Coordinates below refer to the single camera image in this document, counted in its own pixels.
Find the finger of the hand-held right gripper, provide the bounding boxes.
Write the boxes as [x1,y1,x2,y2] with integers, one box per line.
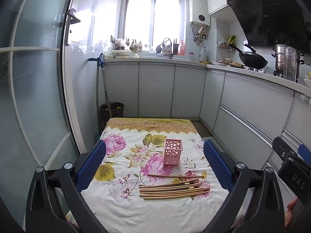
[298,144,311,164]
[272,136,311,205]

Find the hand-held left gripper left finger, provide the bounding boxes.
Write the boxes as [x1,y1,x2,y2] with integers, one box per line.
[25,139,107,233]

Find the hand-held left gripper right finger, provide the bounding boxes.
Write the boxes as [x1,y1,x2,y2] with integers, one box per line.
[203,139,286,233]

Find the pink perforated chopstick holder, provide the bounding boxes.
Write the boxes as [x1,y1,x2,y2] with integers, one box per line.
[163,138,183,168]

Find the bunch of wooden chopsticks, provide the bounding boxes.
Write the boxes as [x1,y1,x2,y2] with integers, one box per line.
[139,173,211,200]

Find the person's right hand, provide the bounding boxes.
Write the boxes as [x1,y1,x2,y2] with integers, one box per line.
[285,197,299,229]

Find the black trash bin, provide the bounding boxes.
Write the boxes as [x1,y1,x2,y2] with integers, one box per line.
[100,102,125,132]

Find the floral tablecloth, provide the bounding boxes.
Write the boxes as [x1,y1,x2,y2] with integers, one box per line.
[66,118,243,233]

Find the wooden pole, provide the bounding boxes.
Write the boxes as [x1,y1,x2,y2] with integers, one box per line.
[101,64,114,123]

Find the frosted glass door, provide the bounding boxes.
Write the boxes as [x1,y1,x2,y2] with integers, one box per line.
[0,0,88,224]

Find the steel steamer pot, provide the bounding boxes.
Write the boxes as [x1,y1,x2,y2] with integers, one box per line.
[272,44,305,78]

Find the gas stove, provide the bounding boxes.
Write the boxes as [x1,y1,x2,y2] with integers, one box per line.
[247,66,268,73]

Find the grey kitchen base cabinets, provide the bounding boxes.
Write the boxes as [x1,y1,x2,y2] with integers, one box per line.
[103,58,311,187]

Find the black wok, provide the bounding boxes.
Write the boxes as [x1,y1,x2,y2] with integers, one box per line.
[227,43,269,70]

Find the row of small figurines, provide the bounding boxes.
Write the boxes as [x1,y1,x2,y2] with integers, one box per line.
[126,37,144,53]

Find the black range hood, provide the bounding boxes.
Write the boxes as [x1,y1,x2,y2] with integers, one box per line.
[227,0,311,48]

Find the white water heater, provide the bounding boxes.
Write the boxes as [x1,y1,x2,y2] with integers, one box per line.
[189,0,211,26]

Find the kitchen window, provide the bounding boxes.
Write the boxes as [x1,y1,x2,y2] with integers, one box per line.
[121,0,186,52]

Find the mop with black blue handle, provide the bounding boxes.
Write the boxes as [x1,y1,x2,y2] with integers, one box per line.
[88,53,105,134]

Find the wall spice rack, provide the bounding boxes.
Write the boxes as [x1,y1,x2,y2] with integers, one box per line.
[217,39,231,50]

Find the utensil basket with handle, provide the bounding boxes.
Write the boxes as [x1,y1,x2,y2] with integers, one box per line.
[161,37,173,53]

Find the metal door handle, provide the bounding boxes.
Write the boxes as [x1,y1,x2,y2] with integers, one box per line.
[66,9,81,24]

